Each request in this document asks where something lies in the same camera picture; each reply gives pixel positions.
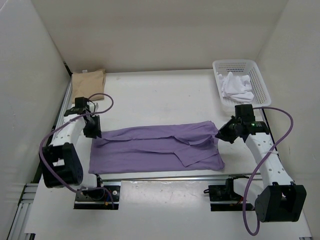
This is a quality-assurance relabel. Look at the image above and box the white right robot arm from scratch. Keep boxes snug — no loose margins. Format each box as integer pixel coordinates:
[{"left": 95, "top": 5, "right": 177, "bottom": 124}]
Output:
[{"left": 216, "top": 116, "right": 307, "bottom": 223}]

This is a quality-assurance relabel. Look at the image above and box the beige t shirt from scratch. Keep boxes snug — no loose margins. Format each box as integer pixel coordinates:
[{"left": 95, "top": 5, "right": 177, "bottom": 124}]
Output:
[{"left": 72, "top": 68, "right": 106, "bottom": 104}]

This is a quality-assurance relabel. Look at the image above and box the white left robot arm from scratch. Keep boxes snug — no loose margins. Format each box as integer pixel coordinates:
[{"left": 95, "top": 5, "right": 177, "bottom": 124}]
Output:
[{"left": 39, "top": 114, "right": 105, "bottom": 200}]

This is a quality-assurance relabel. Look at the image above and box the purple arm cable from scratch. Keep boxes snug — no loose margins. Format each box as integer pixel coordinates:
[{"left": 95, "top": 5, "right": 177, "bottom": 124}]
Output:
[
  {"left": 39, "top": 92, "right": 116, "bottom": 210},
  {"left": 242, "top": 106, "right": 295, "bottom": 236}
]

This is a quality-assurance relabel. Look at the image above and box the aluminium table edge rail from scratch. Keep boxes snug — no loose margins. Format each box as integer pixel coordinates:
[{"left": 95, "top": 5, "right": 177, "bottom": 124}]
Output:
[{"left": 7, "top": 72, "right": 286, "bottom": 240}]

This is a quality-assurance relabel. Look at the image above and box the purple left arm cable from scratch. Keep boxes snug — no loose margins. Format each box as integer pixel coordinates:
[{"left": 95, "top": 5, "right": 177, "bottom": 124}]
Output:
[{"left": 39, "top": 92, "right": 116, "bottom": 210}]

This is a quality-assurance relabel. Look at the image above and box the purple t shirt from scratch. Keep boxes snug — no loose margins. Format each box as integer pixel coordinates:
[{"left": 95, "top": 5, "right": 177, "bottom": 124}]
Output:
[{"left": 89, "top": 121, "right": 225, "bottom": 175}]

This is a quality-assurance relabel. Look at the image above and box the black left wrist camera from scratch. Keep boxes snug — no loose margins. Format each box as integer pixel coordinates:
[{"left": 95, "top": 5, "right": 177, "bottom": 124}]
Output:
[{"left": 63, "top": 97, "right": 98, "bottom": 117}]

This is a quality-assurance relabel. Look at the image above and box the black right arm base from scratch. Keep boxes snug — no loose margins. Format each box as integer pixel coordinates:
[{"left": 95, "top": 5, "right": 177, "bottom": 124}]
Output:
[{"left": 203, "top": 174, "right": 249, "bottom": 212}]

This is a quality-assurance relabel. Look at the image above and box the white plastic basket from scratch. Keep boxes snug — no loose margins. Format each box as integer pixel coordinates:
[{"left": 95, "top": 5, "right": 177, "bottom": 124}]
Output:
[{"left": 212, "top": 59, "right": 272, "bottom": 113}]

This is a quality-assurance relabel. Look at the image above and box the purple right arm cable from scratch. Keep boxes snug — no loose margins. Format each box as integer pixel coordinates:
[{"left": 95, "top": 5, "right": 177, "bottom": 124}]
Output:
[{"left": 242, "top": 106, "right": 295, "bottom": 236}]

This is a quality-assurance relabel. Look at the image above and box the white crumpled cloth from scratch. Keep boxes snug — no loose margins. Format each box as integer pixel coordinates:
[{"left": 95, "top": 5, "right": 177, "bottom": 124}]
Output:
[{"left": 217, "top": 72, "right": 254, "bottom": 104}]

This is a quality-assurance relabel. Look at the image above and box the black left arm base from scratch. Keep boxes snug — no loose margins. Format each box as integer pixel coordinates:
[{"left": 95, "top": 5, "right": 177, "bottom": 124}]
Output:
[{"left": 73, "top": 185, "right": 121, "bottom": 210}]

